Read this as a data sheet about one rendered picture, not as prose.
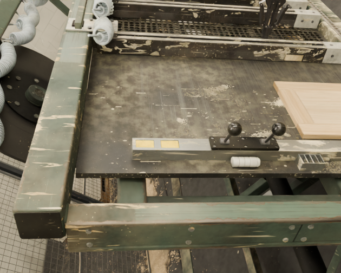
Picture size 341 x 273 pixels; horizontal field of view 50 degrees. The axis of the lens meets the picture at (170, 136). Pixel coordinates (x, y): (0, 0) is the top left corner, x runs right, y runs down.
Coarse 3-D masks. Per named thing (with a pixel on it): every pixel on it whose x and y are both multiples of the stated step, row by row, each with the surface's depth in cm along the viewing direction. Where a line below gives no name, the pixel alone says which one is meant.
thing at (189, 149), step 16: (160, 144) 103; (192, 144) 105; (208, 144) 105; (288, 144) 109; (304, 144) 110; (320, 144) 110; (336, 144) 111; (272, 160) 109; (288, 160) 109; (336, 160) 111
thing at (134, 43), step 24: (120, 48) 146; (144, 48) 147; (168, 48) 148; (192, 48) 149; (216, 48) 150; (240, 48) 151; (264, 48) 152; (288, 48) 153; (312, 48) 154; (336, 48) 155
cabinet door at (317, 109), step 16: (288, 96) 133; (304, 96) 134; (320, 96) 136; (336, 96) 137; (288, 112) 128; (304, 112) 126; (320, 112) 128; (336, 112) 129; (304, 128) 119; (320, 128) 120; (336, 128) 121
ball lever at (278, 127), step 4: (276, 124) 96; (280, 124) 96; (284, 124) 96; (272, 128) 97; (276, 128) 96; (280, 128) 95; (284, 128) 96; (272, 132) 97; (276, 132) 96; (280, 132) 96; (284, 132) 96; (268, 136) 103; (272, 136) 101; (260, 140) 106; (264, 140) 106; (268, 140) 104; (264, 144) 106; (268, 144) 106
